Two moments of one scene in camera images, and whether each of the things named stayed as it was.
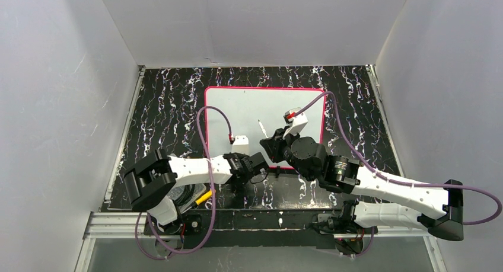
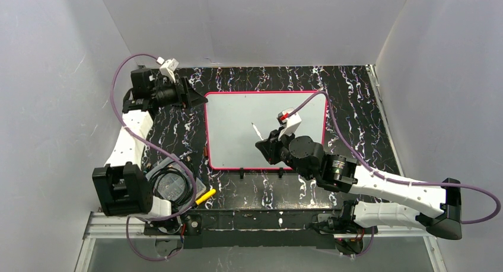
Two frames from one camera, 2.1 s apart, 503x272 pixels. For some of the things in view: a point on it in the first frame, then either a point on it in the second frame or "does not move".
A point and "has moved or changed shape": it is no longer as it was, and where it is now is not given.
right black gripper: x=274 y=145 does not move
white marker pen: x=262 y=128 has moved or changed shape
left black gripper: x=255 y=164 -> x=185 y=92
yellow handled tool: x=206 y=197 does not move
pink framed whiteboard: x=248 y=105 does not move
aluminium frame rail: x=130 y=225 does not move
